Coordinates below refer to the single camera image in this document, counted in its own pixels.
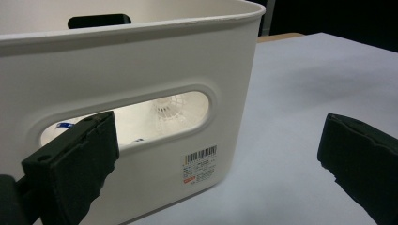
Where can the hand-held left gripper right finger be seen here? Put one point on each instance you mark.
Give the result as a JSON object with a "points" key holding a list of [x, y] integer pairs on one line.
{"points": [[366, 165]]}

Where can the white plastic bin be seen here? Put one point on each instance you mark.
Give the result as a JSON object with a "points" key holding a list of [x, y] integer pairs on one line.
{"points": [[125, 62]]}

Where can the white table sheet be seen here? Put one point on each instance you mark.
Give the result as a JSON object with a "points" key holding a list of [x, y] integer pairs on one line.
{"points": [[297, 93]]}

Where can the white feather shuttlecock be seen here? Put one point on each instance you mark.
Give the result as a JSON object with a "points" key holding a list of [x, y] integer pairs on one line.
{"points": [[51, 136], [175, 109]]}

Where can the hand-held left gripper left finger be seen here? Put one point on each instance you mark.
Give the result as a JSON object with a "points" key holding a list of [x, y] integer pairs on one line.
{"points": [[72, 168]]}

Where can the white metal stand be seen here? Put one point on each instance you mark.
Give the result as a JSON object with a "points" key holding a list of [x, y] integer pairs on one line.
{"points": [[268, 18]]}

